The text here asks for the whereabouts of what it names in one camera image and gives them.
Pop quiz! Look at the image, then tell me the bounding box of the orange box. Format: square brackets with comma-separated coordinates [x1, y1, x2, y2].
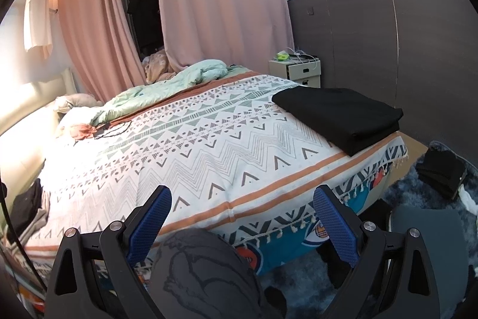
[19, 283, 45, 306]

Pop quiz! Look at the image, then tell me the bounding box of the cream padded headboard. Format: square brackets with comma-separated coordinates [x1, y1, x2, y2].
[0, 67, 75, 170]

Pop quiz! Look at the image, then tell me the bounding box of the black long-sleeved jacket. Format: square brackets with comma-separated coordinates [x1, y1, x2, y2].
[271, 87, 405, 157]

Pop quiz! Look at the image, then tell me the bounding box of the grey stool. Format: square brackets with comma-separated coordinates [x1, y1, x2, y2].
[386, 207, 469, 267]

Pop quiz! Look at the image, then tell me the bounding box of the beige plush toy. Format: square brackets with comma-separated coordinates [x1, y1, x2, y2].
[142, 49, 178, 84]

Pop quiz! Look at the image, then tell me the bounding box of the white pillow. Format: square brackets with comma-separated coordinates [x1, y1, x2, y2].
[56, 106, 109, 138]
[71, 123, 98, 142]

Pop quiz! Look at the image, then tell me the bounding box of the folded black garment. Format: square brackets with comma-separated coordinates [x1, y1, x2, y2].
[11, 179, 43, 233]

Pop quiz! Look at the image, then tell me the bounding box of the white crumpled cloth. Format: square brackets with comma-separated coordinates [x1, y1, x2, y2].
[457, 184, 478, 217]

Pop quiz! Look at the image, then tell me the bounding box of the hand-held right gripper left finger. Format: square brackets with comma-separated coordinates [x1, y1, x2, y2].
[45, 184, 173, 319]

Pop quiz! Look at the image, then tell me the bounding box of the patterned white bedspread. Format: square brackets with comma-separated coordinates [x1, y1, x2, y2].
[15, 70, 409, 260]

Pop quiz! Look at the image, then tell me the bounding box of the white nightstand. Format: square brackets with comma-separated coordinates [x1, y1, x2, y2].
[269, 55, 322, 88]

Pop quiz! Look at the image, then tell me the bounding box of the mint green quilt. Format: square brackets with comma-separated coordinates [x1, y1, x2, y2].
[90, 59, 234, 127]

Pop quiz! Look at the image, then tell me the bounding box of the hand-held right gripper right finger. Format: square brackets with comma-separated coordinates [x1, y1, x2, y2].
[313, 185, 475, 319]

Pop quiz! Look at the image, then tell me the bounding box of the black cable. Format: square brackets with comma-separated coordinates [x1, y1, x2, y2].
[93, 120, 133, 140]

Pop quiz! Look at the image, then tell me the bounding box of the white charging cable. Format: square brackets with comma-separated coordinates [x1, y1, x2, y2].
[286, 47, 322, 72]

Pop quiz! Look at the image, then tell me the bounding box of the black clothes pile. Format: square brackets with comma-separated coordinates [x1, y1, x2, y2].
[415, 147, 467, 200]

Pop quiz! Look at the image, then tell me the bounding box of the dark hanging garment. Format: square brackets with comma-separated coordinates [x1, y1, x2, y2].
[127, 0, 162, 47]

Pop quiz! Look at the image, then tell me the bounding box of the grey plush toy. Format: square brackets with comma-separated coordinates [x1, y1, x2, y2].
[54, 93, 105, 114]

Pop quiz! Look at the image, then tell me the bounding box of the person's leg in grey pants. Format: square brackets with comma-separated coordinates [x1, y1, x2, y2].
[149, 228, 262, 319]

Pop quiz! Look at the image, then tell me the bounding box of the folded grey garment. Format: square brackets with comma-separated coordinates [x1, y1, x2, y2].
[17, 188, 51, 245]

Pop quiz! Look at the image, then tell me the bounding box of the white hanging garment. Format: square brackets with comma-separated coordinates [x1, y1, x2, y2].
[23, 0, 55, 60]

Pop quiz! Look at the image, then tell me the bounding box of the blue-grey shaggy rug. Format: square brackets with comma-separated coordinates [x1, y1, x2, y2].
[258, 141, 478, 319]

